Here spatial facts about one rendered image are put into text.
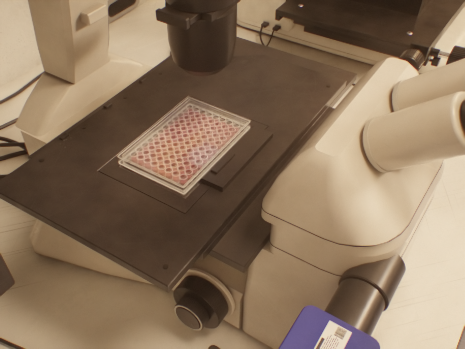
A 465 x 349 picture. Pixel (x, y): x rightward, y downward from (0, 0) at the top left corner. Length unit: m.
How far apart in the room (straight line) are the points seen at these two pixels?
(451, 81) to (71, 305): 0.50
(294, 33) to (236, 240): 0.73
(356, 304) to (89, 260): 0.38
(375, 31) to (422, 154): 0.62
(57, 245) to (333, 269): 0.39
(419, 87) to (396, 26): 0.57
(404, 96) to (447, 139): 0.09
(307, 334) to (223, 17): 0.28
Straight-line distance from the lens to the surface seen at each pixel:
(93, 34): 0.66
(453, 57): 1.03
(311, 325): 0.43
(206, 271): 0.62
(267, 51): 0.76
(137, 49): 1.17
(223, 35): 0.51
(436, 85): 0.48
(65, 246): 0.72
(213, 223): 0.49
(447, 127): 0.41
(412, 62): 0.94
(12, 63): 1.11
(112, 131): 0.60
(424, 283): 0.75
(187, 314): 0.60
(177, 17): 0.49
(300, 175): 0.43
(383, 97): 0.50
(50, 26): 0.65
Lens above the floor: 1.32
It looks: 44 degrees down
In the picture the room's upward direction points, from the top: straight up
